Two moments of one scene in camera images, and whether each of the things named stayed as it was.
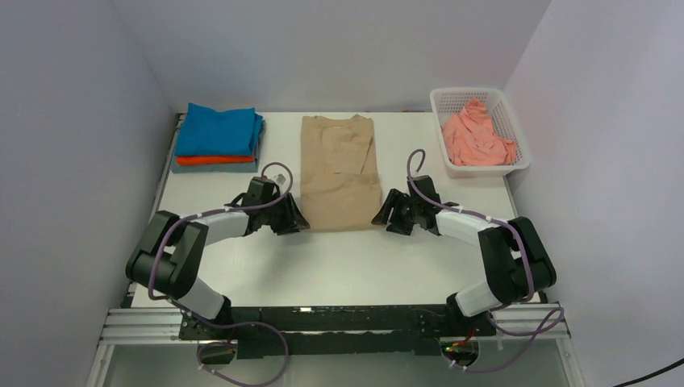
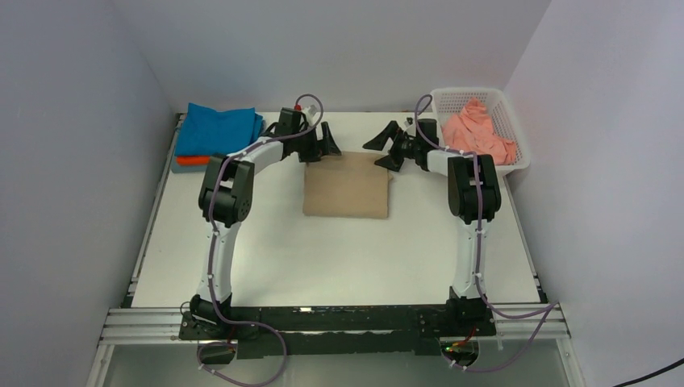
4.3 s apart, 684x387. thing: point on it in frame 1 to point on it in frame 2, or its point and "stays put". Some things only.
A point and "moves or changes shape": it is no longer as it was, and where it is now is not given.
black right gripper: [394, 200] to [396, 135]
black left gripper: [294, 221] to [321, 148]
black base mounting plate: [338, 332] stays put
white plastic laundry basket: [447, 102] stays put
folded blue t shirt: [206, 132] stays put
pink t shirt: [470, 140] stays put
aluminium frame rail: [539, 322] stays put
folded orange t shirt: [213, 160] stays put
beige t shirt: [340, 181] moves or changes shape
